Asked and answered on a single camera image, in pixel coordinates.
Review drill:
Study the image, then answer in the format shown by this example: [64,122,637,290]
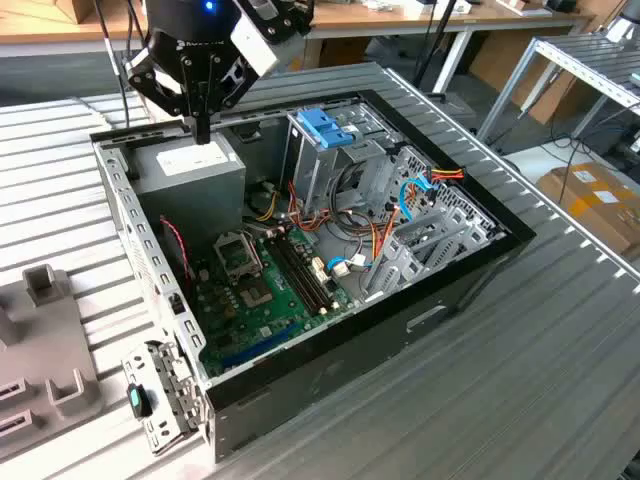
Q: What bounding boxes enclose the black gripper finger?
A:
[124,49,200,144]
[198,57,259,145]

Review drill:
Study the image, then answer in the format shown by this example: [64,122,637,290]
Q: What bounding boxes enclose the long blue SATA wire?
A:
[398,170,442,225]

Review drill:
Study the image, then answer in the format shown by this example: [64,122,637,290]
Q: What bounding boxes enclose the orange red yellow power wire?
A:
[407,167,467,201]

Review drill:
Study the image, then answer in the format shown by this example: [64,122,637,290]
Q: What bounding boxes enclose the silver disk bay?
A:
[362,147,506,304]

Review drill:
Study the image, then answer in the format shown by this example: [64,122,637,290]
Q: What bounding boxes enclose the grey power supply unit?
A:
[127,130,249,246]

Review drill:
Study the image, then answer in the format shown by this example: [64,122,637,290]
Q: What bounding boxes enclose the small brown cardboard box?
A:
[49,0,101,25]

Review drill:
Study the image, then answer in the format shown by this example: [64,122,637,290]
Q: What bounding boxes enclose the blue plastic drive latch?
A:
[295,108,362,150]

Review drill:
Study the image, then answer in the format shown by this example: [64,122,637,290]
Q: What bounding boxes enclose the tall silver drive cage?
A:
[279,99,401,219]

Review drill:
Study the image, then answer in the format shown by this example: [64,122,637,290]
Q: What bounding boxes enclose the wooden desk white legs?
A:
[0,0,599,96]

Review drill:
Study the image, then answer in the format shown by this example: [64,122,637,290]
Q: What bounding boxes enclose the CPU socket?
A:
[212,229,266,281]

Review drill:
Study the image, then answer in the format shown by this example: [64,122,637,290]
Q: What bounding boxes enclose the black case fan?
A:
[159,215,194,289]

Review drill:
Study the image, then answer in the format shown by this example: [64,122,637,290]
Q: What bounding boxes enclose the black RAM slot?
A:
[276,234,331,311]
[263,238,324,317]
[282,232,335,308]
[269,236,327,314]

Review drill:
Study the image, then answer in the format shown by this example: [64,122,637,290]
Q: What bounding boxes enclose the square motherboard chip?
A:
[238,280,275,310]

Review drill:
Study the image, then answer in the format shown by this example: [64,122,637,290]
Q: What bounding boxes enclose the cream motherboard power connector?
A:
[308,255,330,287]

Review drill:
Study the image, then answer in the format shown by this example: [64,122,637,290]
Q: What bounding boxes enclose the green motherboard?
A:
[192,224,359,379]

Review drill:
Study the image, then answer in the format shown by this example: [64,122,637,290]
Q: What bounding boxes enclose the black tripod leg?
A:
[413,0,459,94]

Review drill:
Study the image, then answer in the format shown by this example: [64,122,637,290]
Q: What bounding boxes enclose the blue expansion slot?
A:
[219,322,304,370]

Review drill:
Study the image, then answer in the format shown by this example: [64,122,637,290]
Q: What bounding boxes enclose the grey parts rack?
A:
[0,263,110,461]

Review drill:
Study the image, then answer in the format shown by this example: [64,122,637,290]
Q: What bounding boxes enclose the metal expansion card retainer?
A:
[121,338,210,457]

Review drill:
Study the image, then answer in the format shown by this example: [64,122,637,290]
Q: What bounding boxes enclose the black open PC case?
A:
[88,88,537,464]

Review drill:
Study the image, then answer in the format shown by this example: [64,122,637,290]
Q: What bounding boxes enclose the teal black latch tab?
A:
[125,382,154,419]

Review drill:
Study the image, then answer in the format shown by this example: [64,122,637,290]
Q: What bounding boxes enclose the aluminium slat table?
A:
[477,34,640,146]

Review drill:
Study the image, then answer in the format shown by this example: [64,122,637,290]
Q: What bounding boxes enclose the large labelled cardboard box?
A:
[537,162,640,261]

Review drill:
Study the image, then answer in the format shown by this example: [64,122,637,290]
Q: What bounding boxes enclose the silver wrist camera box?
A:
[230,8,280,77]

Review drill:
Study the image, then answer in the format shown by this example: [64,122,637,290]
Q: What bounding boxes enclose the black cable gold connector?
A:
[93,0,135,129]

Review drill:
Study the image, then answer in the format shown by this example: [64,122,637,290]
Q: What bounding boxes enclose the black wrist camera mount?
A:
[247,0,317,37]

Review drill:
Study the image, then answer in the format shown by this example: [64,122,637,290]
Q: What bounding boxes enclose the yellow orange supply wires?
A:
[247,182,281,224]

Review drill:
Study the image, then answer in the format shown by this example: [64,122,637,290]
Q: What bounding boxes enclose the red twisted fan wire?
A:
[158,214,195,284]

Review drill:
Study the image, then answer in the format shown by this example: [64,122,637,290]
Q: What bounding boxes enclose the black orange wire bundle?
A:
[287,179,384,236]

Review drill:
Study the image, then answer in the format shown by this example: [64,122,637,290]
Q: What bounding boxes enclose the short blue SATA wire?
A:
[324,254,374,276]

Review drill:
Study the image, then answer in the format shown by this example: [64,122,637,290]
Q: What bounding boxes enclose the orange yellow wire bundle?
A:
[368,207,404,266]

